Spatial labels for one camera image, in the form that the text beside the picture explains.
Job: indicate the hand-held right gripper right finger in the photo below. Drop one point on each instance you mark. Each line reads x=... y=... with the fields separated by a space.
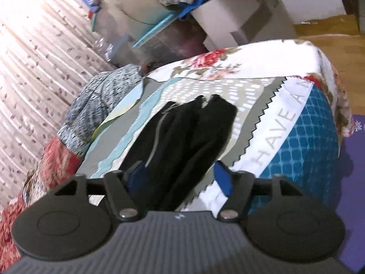
x=223 y=178

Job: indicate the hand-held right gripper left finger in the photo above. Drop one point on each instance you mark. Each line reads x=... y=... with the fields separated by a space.
x=136 y=177

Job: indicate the black pants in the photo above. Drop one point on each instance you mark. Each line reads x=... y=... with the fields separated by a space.
x=185 y=137

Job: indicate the patchwork patterned bed sheet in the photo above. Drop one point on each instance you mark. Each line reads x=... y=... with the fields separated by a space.
x=256 y=137

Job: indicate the red and blue patterned quilt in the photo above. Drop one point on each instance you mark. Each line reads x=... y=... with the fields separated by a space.
x=85 y=114

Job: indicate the white floral bed sheet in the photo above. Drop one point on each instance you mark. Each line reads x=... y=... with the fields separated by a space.
x=228 y=60

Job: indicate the purple mat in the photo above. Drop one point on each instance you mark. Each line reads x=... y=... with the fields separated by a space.
x=352 y=191

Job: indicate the leaf print curtain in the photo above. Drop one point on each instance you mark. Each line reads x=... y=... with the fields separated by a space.
x=37 y=62

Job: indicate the white cardboard box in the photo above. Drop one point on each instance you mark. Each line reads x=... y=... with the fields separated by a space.
x=242 y=11

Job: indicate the blue clothes hanger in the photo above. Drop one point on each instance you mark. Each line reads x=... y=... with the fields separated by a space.
x=191 y=7

